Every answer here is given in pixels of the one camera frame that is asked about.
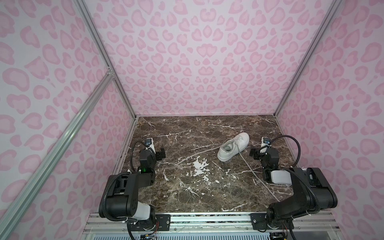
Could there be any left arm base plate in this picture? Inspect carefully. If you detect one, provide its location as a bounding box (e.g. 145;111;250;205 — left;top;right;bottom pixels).
128;214;171;232

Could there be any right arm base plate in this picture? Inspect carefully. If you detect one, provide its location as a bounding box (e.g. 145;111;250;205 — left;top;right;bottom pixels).
250;213;295;233

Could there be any diagonal aluminium frame beam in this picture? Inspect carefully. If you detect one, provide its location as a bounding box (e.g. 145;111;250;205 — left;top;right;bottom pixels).
1;73;114;240

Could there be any left corner aluminium post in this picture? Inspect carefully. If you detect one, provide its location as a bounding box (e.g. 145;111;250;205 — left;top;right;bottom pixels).
74;0;137;120

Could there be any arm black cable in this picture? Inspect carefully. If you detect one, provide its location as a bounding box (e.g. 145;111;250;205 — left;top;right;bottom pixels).
266;134;302;169
129;140;150;172

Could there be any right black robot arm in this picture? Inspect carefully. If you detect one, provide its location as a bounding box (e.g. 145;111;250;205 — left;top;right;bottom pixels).
250;147;338;232

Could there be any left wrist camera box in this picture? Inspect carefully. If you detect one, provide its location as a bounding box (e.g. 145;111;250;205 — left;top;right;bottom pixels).
144;138;156;154

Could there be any corner aluminium post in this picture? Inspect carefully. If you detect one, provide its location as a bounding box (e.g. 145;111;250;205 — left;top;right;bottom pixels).
74;0;137;120
274;0;345;119

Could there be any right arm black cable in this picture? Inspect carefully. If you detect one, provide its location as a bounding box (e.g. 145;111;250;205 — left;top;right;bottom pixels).
266;134;302;169

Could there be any white sneaker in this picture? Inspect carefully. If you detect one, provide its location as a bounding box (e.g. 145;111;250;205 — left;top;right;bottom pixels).
217;133;250;162

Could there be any right corner aluminium post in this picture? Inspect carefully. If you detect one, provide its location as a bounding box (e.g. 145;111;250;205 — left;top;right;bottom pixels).
274;0;345;119

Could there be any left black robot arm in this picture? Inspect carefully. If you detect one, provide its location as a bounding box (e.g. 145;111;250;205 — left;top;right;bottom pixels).
99;148;166;224

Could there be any front aluminium rail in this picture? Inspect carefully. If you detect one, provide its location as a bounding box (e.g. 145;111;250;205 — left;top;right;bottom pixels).
80;210;343;240

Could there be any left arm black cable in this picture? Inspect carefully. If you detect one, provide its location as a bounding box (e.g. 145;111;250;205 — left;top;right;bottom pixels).
129;140;150;172

